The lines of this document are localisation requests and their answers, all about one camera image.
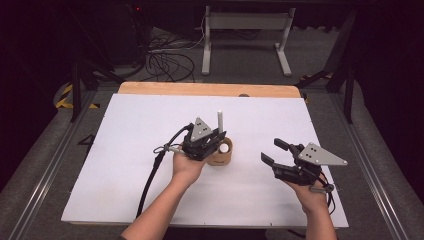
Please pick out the black metal stand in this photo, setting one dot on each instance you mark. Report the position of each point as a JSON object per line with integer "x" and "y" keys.
{"x": 349, "y": 96}
{"x": 76, "y": 93}

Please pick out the white metal stand frame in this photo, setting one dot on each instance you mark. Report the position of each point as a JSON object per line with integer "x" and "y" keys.
{"x": 246, "y": 21}

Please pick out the black equipment box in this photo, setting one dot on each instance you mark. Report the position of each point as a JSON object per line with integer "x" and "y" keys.
{"x": 133, "y": 33}

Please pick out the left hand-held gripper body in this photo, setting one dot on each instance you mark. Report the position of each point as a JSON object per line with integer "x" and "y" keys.
{"x": 198, "y": 148}

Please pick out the white board cover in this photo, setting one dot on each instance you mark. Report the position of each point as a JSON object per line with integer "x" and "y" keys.
{"x": 233, "y": 200}

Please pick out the person's left hand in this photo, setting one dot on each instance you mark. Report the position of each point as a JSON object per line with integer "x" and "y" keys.
{"x": 186, "y": 170}

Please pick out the person's right hand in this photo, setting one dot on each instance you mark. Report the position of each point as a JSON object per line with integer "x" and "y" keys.
{"x": 310, "y": 198}

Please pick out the aluminium floor rail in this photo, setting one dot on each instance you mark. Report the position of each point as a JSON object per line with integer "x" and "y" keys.
{"x": 33, "y": 203}
{"x": 376, "y": 186}

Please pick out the white pen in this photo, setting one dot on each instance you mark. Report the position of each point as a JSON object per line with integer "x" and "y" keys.
{"x": 220, "y": 120}

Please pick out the yellow black hazard tape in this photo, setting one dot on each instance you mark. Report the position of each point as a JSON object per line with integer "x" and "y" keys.
{"x": 61, "y": 104}

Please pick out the round wooden pen holder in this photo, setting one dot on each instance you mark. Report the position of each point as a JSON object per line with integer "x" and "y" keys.
{"x": 221, "y": 159}

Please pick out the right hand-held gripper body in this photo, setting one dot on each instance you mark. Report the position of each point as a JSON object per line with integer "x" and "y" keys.
{"x": 300, "y": 171}

